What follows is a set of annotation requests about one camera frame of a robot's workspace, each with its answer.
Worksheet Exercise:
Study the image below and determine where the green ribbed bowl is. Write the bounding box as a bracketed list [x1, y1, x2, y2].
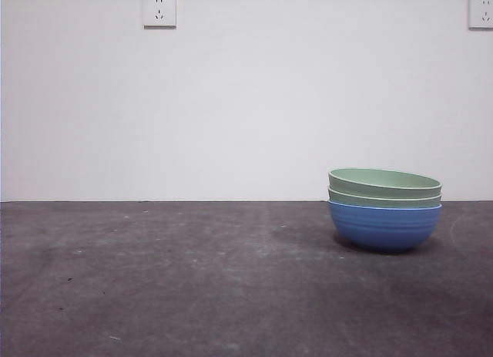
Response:
[327, 167, 444, 200]
[327, 186, 444, 210]

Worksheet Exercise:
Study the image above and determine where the blue ribbed bowl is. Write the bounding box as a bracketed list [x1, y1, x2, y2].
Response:
[327, 200, 444, 254]

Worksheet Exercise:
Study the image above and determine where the white wall socket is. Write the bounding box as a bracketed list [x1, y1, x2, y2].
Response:
[143, 0, 178, 30]
[468, 0, 493, 31]

